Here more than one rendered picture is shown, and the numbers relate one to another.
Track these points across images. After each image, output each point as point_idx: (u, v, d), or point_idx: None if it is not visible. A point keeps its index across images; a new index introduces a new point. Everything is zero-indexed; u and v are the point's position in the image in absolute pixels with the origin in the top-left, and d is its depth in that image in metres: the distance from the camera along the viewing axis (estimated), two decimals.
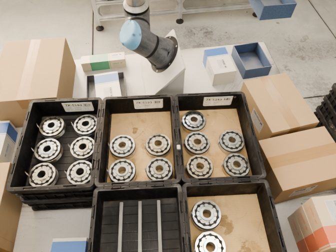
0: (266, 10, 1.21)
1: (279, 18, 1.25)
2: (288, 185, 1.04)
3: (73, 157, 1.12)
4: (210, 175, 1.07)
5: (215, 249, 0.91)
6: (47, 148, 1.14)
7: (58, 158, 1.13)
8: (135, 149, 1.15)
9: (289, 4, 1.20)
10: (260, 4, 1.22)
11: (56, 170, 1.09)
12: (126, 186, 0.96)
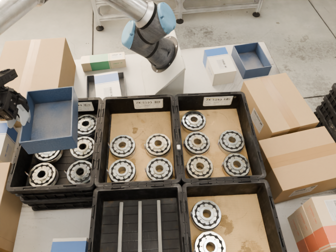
0: (27, 145, 0.83)
1: (59, 150, 0.88)
2: (288, 185, 1.04)
3: (73, 157, 1.12)
4: (210, 175, 1.07)
5: (215, 249, 0.91)
6: None
7: (58, 158, 1.13)
8: (135, 149, 1.15)
9: (59, 138, 0.83)
10: (22, 135, 0.85)
11: (56, 170, 1.09)
12: (126, 186, 0.96)
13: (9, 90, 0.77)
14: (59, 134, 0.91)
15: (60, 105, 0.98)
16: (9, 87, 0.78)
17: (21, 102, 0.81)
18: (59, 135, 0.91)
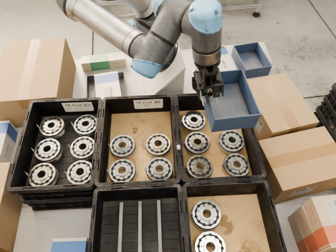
0: (219, 123, 0.88)
1: (239, 128, 0.93)
2: (288, 185, 1.04)
3: (73, 157, 1.12)
4: (210, 175, 1.07)
5: (215, 249, 0.91)
6: (47, 148, 1.14)
7: (58, 158, 1.13)
8: (135, 149, 1.15)
9: (251, 115, 0.87)
10: (211, 114, 0.89)
11: (56, 170, 1.09)
12: (126, 186, 0.96)
13: (217, 69, 0.82)
14: (234, 114, 0.96)
15: (224, 88, 1.02)
16: None
17: None
18: (234, 115, 0.95)
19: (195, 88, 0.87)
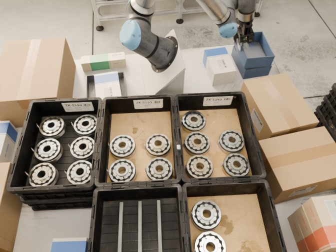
0: (249, 61, 1.45)
1: (261, 66, 1.49)
2: (288, 185, 1.04)
3: (73, 157, 1.12)
4: (210, 175, 1.07)
5: (215, 249, 0.91)
6: (47, 148, 1.14)
7: (58, 158, 1.13)
8: (135, 149, 1.15)
9: (268, 56, 1.44)
10: (244, 56, 1.46)
11: (56, 170, 1.09)
12: (126, 186, 0.96)
13: None
14: None
15: (250, 44, 1.59)
16: None
17: None
18: None
19: (235, 39, 1.44)
